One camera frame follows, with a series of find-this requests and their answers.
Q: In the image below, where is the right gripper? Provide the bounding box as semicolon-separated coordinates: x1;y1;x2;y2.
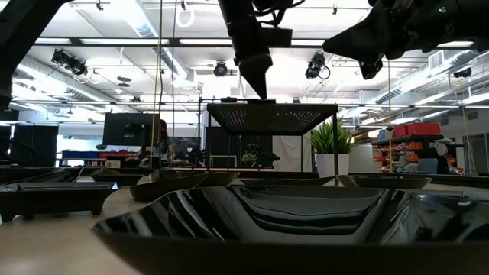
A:
322;0;459;80

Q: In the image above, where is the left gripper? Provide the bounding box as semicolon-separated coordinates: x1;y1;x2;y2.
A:
217;0;274;102

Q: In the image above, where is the black perforated metal rack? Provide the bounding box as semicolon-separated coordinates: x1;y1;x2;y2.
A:
206;102;341;179

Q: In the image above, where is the black beam with light bars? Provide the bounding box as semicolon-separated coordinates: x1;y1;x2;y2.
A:
7;100;489;109
32;37;477;50

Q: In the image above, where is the small background potted plant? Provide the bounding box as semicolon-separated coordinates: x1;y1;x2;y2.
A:
240;151;258;168

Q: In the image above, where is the white panel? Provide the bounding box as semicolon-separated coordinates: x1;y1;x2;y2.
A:
272;134;313;173

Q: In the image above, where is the dark storage shelf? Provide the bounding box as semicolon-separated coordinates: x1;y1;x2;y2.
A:
371;133;466;176

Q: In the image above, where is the large red storage bin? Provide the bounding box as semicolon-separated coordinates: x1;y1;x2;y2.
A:
406;121;442;137

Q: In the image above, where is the person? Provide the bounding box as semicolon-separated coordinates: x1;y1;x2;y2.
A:
151;118;176;163

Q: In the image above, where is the green plant in white pot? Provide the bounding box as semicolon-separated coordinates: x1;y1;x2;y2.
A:
309;117;355;178

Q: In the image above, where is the black monitor on stand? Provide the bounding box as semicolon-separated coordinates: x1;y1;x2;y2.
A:
102;112;161;147

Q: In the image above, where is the blue and red background table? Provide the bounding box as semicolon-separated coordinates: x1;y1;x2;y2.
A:
60;150;139;168

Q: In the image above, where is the black partition panel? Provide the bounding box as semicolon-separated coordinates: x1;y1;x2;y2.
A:
13;123;60;167

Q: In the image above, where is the black background rig frame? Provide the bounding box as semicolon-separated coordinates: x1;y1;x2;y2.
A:
197;96;261;170

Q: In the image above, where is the black overhead camera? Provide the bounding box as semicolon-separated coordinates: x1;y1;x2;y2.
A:
212;60;229;78

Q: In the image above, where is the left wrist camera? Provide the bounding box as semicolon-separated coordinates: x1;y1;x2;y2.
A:
262;27;293;49

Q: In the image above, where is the black camera with cable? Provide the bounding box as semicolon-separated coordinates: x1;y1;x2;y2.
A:
304;51;332;81

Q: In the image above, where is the black hanging cable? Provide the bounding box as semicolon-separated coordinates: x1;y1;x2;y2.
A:
170;0;178;170

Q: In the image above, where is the white cable loop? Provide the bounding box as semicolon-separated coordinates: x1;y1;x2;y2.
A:
176;6;196;29

